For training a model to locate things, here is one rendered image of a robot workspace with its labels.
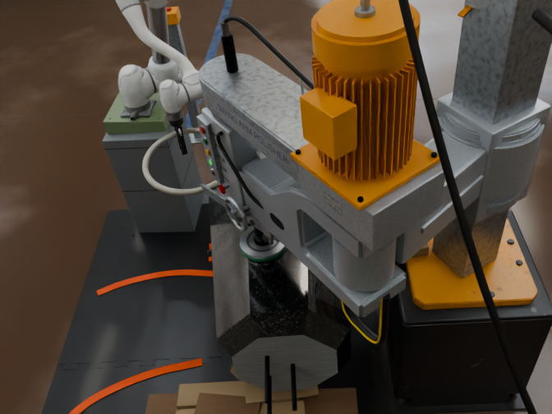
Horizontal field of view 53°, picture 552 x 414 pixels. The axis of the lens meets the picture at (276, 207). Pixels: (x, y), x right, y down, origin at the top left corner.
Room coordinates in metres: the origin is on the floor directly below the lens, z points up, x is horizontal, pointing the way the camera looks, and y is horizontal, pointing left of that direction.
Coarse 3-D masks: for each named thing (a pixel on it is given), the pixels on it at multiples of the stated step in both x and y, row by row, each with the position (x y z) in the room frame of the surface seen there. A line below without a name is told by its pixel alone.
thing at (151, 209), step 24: (120, 144) 2.72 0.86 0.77; (144, 144) 2.70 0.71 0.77; (168, 144) 2.68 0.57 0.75; (120, 168) 2.73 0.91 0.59; (168, 168) 2.68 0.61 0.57; (192, 168) 2.95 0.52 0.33; (144, 192) 2.71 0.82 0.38; (144, 216) 2.73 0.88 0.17; (168, 216) 2.69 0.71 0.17; (192, 216) 2.71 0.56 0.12
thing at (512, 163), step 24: (432, 144) 1.42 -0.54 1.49; (456, 144) 1.40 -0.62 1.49; (480, 144) 1.37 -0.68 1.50; (504, 144) 1.35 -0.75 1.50; (528, 144) 1.35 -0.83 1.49; (456, 168) 1.28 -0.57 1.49; (480, 168) 1.33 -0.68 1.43; (504, 168) 1.34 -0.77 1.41; (528, 168) 1.37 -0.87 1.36; (504, 192) 1.34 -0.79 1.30; (432, 216) 1.18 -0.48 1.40; (456, 216) 1.27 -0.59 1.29; (408, 240) 1.11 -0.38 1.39
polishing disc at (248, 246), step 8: (248, 232) 1.75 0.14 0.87; (240, 240) 1.71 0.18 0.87; (248, 240) 1.70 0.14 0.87; (248, 248) 1.65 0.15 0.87; (256, 248) 1.64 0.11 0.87; (264, 248) 1.64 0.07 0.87; (272, 248) 1.63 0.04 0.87; (280, 248) 1.62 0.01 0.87; (256, 256) 1.60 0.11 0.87; (264, 256) 1.59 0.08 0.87; (272, 256) 1.59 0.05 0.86
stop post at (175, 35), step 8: (176, 8) 3.80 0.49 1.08; (168, 16) 3.73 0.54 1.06; (176, 16) 3.72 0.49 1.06; (168, 24) 3.73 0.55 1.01; (176, 24) 3.73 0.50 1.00; (168, 32) 3.75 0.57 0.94; (176, 32) 3.75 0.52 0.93; (176, 40) 3.75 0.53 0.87; (176, 48) 3.75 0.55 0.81; (184, 48) 3.79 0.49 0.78; (192, 104) 3.75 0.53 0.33; (192, 112) 3.75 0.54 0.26; (192, 120) 3.75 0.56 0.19; (192, 136) 3.78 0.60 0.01; (200, 136) 3.75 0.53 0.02
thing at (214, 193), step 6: (204, 186) 2.01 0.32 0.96; (216, 186) 2.05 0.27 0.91; (204, 192) 2.02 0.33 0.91; (210, 192) 1.95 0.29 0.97; (216, 192) 1.91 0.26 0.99; (216, 198) 1.90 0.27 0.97; (222, 198) 1.84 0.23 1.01; (222, 204) 1.86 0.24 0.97; (252, 216) 1.62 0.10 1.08; (252, 222) 1.60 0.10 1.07; (258, 222) 1.57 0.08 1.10; (258, 228) 1.58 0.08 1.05; (264, 240) 1.47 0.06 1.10; (276, 240) 1.46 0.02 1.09
